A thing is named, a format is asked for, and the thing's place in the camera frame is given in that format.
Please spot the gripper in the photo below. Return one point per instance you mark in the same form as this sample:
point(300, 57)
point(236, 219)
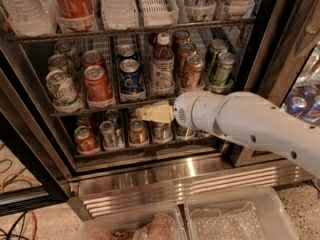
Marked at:
point(182, 110)

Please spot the brown tea bottle white cap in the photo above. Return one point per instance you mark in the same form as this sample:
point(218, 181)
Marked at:
point(162, 65)

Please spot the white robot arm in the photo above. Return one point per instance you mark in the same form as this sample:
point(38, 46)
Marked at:
point(242, 118)

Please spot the white empty shelf tray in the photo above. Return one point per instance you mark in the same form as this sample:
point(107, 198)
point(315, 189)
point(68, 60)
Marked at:
point(157, 13)

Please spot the steel fridge bottom grille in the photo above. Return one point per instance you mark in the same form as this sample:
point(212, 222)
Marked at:
point(110, 192)

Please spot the fridge right glass door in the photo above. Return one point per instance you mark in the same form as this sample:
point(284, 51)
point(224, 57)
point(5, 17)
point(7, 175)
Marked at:
point(281, 39)

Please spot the red cola bottle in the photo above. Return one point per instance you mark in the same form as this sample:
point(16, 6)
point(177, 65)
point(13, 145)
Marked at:
point(76, 16)

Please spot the fridge left open door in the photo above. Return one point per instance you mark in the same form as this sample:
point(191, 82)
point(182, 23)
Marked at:
point(30, 179)

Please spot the clear water bottle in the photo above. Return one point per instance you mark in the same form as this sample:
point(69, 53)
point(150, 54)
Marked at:
point(31, 17)

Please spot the lower white silver can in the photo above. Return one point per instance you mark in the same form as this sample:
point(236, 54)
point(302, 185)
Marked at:
point(161, 132)

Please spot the lower green can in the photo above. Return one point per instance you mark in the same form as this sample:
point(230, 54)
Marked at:
point(183, 133)

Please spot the lower gold can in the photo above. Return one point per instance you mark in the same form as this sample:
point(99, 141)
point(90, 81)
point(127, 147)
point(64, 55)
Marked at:
point(138, 132)

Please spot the front blue pepsi can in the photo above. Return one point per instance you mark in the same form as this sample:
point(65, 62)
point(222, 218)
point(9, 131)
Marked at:
point(132, 86)

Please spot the blue pepsi can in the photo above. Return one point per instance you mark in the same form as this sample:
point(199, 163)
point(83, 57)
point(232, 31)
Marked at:
point(127, 51)
point(132, 86)

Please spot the front gold brown can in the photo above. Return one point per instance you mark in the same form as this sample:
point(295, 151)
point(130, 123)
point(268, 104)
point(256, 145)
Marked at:
point(192, 71)

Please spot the gold brown can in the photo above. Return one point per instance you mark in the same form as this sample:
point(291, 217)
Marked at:
point(192, 71)
point(185, 49)

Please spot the front orange soda can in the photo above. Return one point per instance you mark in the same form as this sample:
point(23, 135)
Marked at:
point(99, 89)

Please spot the orange soda can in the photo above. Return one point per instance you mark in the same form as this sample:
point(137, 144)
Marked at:
point(93, 58)
point(99, 89)

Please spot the middle gold brown can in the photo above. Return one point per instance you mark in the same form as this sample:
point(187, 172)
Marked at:
point(185, 49)

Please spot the front green can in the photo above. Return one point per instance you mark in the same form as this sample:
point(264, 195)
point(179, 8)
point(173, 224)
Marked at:
point(224, 67)

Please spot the rear blue pepsi can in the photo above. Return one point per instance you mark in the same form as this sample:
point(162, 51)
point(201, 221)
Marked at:
point(127, 51)

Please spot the lower orange can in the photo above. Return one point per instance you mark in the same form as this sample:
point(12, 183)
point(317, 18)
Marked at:
point(86, 141)

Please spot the rear green can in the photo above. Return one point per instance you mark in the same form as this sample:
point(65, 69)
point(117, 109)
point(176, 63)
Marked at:
point(215, 47)

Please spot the rear orange soda can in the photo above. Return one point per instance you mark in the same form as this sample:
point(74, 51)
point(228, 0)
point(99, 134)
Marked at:
point(93, 58)

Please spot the green white 7up can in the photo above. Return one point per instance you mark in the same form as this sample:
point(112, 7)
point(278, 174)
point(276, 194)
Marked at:
point(65, 96)

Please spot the left clear plastic bin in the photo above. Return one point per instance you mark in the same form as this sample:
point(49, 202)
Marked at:
point(148, 222)

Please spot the clear plastic bin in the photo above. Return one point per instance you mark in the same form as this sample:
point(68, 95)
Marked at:
point(254, 213)
point(148, 222)

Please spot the middle 7up can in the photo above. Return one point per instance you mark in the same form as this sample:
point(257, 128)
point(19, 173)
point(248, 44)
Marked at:
point(59, 62)

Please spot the striped tall can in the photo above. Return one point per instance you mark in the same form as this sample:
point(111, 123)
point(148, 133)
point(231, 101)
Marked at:
point(199, 10)

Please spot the right clear plastic bin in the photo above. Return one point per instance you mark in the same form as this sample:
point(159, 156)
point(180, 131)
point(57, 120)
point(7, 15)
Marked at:
point(254, 213)

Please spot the middle wire shelf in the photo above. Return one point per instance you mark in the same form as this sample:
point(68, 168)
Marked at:
point(110, 106)

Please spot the wire shelf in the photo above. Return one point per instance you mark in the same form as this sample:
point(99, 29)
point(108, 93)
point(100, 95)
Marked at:
point(110, 106)
point(133, 31)

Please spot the upper wire shelf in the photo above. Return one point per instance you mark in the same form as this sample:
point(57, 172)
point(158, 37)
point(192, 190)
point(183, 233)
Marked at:
point(133, 31)

